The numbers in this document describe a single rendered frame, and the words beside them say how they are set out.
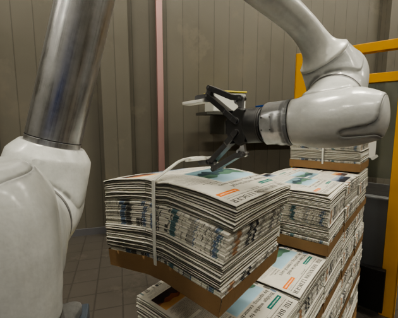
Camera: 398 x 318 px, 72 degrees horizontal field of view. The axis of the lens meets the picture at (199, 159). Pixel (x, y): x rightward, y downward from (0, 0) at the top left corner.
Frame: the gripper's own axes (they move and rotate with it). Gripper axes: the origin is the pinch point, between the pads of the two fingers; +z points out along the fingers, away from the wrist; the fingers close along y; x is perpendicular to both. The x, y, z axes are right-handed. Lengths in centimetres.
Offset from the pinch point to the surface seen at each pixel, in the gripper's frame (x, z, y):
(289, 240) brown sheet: 50, -7, 44
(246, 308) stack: 7.8, -9.6, 48.3
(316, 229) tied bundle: 51, -17, 38
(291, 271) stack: 33, -13, 48
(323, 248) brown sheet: 50, -19, 45
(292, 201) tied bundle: 50, -8, 28
